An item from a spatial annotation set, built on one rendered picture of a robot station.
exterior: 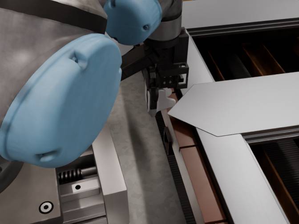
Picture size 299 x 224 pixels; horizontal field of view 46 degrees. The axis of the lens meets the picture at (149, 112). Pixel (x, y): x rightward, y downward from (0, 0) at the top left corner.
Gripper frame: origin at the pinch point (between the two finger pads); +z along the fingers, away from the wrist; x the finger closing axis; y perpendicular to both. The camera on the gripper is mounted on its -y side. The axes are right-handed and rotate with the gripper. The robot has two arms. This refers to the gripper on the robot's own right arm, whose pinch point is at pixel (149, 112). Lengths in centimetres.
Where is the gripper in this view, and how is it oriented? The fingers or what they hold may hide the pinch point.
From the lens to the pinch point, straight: 79.5
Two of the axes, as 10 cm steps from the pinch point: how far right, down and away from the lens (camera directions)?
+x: -1.9, -6.7, 7.2
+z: 0.0, 7.3, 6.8
